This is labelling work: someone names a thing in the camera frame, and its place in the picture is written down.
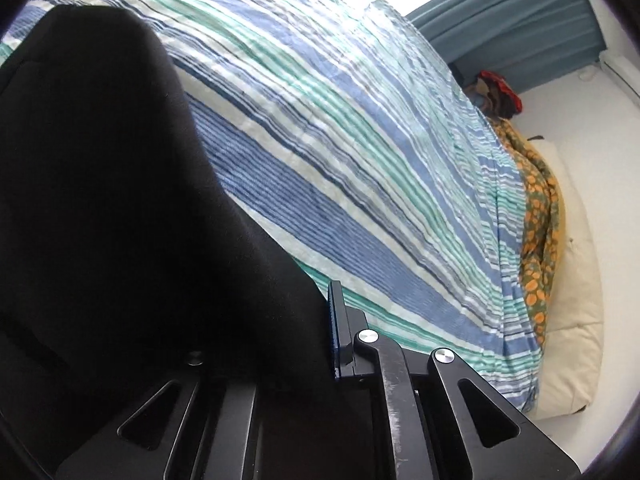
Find blue curtain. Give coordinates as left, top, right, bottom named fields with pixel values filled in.
left=406, top=0, right=601, bottom=95

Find black pants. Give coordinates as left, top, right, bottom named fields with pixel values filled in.
left=0, top=4, right=335, bottom=480

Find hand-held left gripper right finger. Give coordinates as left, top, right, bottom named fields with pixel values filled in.
left=326, top=281, right=582, bottom=480

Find cream padded headboard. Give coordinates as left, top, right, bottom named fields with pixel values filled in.
left=520, top=137, right=606, bottom=420

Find orange patterned quilt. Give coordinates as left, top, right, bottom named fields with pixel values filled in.
left=492, top=117, right=565, bottom=352

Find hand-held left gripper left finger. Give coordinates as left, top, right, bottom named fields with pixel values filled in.
left=55, top=352, right=263, bottom=480

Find striped bed sheet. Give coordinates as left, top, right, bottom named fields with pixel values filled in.
left=0, top=0, right=546, bottom=413

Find red and black clothes pile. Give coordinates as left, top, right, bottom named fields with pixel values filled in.
left=462, top=70, right=525, bottom=121

